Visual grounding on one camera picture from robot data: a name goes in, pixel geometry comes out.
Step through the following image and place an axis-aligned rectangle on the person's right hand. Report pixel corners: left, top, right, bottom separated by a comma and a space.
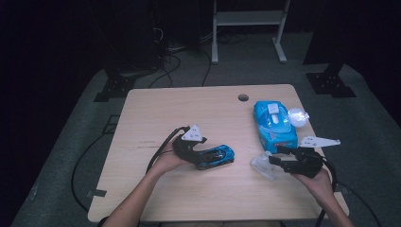
291, 171, 334, 201

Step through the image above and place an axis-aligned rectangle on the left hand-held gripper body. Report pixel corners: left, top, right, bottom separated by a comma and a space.
172, 124, 203, 160

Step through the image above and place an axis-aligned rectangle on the white metal stand frame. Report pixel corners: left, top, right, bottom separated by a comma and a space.
211, 0, 291, 65

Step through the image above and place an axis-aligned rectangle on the black stand base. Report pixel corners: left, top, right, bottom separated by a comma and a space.
93, 67, 140, 103
305, 62, 357, 98

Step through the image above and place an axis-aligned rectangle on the long black floor cable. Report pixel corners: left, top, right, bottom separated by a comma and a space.
71, 131, 110, 212

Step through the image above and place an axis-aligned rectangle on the blue wet wipe pack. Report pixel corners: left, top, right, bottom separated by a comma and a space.
253, 99, 299, 152

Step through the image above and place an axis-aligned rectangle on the bundle of black floor cables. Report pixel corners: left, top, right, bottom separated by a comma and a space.
148, 25, 216, 89

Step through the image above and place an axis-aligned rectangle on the clear plastic lid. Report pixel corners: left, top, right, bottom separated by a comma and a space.
288, 107, 311, 129

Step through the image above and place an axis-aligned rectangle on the blue toy car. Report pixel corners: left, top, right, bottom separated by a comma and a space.
197, 144, 235, 171

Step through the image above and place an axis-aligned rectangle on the white wet wipe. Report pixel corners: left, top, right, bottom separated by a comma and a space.
250, 150, 285, 183

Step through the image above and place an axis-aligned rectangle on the thin black floor cable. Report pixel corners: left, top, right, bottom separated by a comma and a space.
337, 181, 383, 227

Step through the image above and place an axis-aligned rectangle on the person's left hand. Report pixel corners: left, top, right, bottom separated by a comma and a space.
148, 141, 190, 176

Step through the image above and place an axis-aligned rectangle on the left hand-held gripper cable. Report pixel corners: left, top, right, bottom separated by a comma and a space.
146, 126, 191, 174

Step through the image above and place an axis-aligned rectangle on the right hand-held gripper cable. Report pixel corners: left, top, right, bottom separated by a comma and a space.
315, 157, 339, 227

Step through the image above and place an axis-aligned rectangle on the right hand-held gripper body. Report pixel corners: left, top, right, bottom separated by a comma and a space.
284, 135, 341, 179

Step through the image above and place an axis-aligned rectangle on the hand-held gripper cable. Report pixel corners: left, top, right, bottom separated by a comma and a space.
315, 157, 339, 227
146, 126, 191, 174

